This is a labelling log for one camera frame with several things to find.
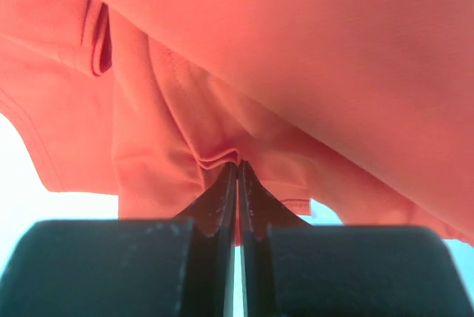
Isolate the orange t shirt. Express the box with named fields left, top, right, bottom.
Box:
left=1, top=0, right=473, bottom=243

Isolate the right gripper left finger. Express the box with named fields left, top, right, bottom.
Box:
left=1, top=163, right=237, bottom=317

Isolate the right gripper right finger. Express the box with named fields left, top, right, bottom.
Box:
left=238, top=161, right=473, bottom=316

